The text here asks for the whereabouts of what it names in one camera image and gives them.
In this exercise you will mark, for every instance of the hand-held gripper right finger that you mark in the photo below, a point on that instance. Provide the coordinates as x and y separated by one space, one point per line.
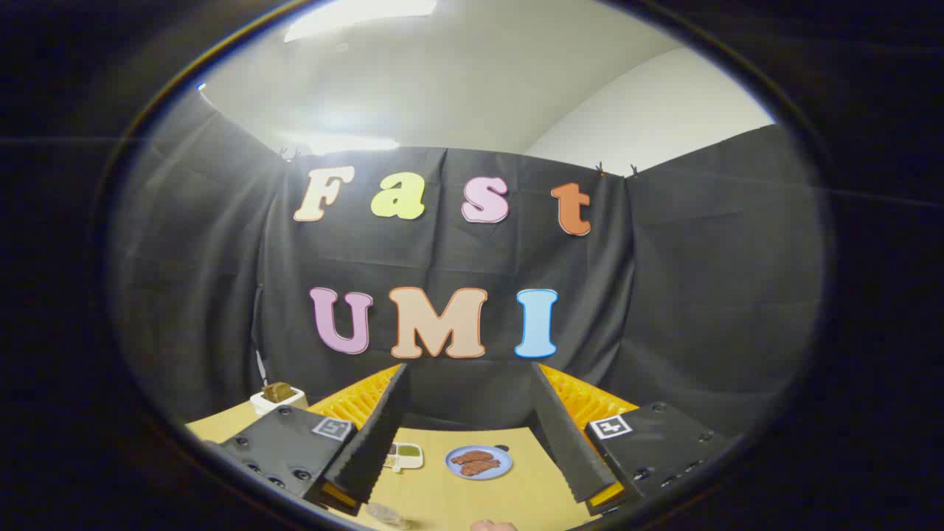
564 435

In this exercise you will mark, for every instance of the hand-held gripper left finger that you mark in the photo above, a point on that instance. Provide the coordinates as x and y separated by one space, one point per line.
376 431

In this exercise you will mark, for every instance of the clear glass cup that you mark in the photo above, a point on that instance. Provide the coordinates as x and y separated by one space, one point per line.
386 513

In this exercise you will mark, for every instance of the white tray with green food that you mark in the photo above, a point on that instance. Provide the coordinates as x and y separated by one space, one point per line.
405 456

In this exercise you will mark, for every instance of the blue round plate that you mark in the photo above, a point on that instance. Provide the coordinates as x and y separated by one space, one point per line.
501 466

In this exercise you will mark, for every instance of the brown meat slice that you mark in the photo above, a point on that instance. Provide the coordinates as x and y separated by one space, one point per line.
479 467
472 456

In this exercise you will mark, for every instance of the brown cake piece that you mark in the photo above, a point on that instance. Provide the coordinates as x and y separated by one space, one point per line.
278 391

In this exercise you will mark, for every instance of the wooden table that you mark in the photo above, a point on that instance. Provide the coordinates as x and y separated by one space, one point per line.
472 501

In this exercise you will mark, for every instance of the pale pink rounded object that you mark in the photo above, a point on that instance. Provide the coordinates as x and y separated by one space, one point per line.
494 526

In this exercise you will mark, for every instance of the white square dish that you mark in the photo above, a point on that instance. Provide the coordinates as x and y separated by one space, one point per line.
259 403

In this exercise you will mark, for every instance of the black backdrop cloth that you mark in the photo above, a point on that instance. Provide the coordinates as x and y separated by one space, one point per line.
221 280

